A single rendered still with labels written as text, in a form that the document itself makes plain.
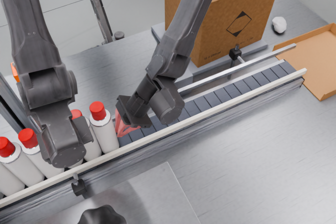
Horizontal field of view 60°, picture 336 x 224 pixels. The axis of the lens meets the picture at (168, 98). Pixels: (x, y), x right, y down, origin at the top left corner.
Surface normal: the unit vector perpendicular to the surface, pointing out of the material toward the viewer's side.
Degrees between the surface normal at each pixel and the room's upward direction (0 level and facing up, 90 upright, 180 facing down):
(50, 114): 11
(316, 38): 0
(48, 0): 0
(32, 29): 62
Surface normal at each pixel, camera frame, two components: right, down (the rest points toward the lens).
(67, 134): 0.21, -0.60
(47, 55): 0.53, 0.29
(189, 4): -0.61, -0.04
